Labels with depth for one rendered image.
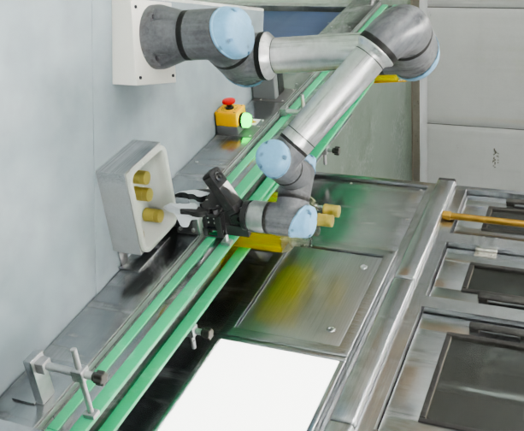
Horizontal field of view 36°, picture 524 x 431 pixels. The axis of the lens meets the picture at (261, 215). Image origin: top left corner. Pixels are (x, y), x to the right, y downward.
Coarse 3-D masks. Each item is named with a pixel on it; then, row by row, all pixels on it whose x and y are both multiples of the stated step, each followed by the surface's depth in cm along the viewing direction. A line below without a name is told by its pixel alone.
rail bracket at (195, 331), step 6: (192, 330) 192; (198, 330) 192; (204, 330) 191; (210, 330) 191; (186, 336) 193; (192, 336) 192; (204, 336) 191; (210, 336) 191; (192, 342) 195; (192, 348) 196
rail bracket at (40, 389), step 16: (32, 352) 156; (32, 368) 154; (48, 368) 154; (64, 368) 153; (80, 368) 151; (32, 384) 156; (48, 384) 159; (80, 384) 153; (96, 384) 150; (32, 400) 159; (96, 416) 156
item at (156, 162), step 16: (144, 160) 187; (160, 160) 197; (128, 176) 182; (160, 176) 199; (160, 192) 202; (144, 208) 203; (160, 208) 204; (144, 224) 202; (160, 224) 202; (144, 240) 196
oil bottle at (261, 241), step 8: (240, 240) 217; (248, 240) 216; (256, 240) 214; (264, 240) 213; (272, 240) 212; (280, 240) 211; (288, 240) 211; (256, 248) 216; (264, 248) 215; (272, 248) 214; (280, 248) 213; (288, 248) 212
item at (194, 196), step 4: (180, 192) 195; (184, 192) 195; (188, 192) 194; (192, 192) 194; (196, 192) 194; (200, 192) 194; (204, 192) 193; (208, 192) 193; (176, 196) 196; (180, 196) 196; (184, 196) 195; (188, 196) 194; (192, 196) 194; (196, 196) 193; (200, 196) 192; (204, 196) 192; (192, 200) 196; (196, 200) 194; (200, 200) 193
